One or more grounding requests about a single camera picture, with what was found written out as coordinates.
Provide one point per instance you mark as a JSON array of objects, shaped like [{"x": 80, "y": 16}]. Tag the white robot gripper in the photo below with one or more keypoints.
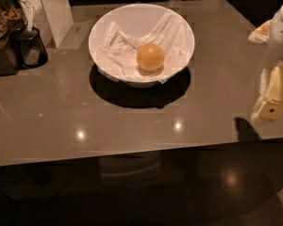
[{"x": 281, "y": 37}]

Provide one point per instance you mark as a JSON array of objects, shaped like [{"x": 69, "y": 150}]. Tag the orange fruit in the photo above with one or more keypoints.
[{"x": 150, "y": 57}]

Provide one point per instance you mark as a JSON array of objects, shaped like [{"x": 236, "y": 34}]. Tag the white bowl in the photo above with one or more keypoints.
[{"x": 138, "y": 19}]

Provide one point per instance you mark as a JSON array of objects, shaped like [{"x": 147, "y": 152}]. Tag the white paper napkin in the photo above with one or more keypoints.
[{"x": 119, "y": 52}]

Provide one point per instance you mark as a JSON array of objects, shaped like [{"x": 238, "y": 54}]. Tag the black mesh pen cup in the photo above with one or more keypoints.
[{"x": 29, "y": 47}]

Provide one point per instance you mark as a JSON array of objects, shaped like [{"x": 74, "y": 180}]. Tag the white tag in cup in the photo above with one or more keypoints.
[{"x": 29, "y": 16}]

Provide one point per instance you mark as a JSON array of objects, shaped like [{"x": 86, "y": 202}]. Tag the dark box under jar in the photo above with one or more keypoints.
[{"x": 9, "y": 60}]

